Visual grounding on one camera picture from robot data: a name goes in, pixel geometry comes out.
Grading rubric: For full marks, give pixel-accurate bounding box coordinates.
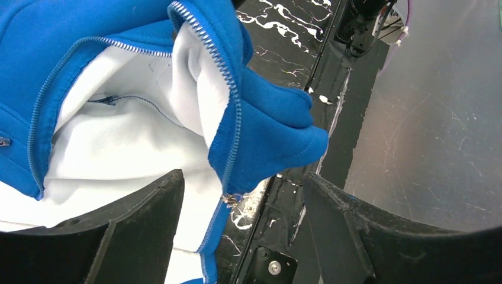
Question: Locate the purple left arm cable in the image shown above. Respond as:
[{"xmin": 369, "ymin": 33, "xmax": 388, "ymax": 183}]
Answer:
[{"xmin": 378, "ymin": 0, "xmax": 413, "ymax": 75}]

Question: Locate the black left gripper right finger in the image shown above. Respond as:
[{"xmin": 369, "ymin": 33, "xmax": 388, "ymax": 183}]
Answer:
[{"xmin": 303, "ymin": 173, "xmax": 501, "ymax": 283}]

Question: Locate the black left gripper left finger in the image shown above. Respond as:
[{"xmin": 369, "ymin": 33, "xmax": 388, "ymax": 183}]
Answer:
[{"xmin": 1, "ymin": 169, "xmax": 185, "ymax": 283}]

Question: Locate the blue zip jacket white lining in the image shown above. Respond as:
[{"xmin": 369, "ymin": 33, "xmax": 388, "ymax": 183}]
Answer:
[{"xmin": 1, "ymin": 1, "xmax": 328, "ymax": 283}]

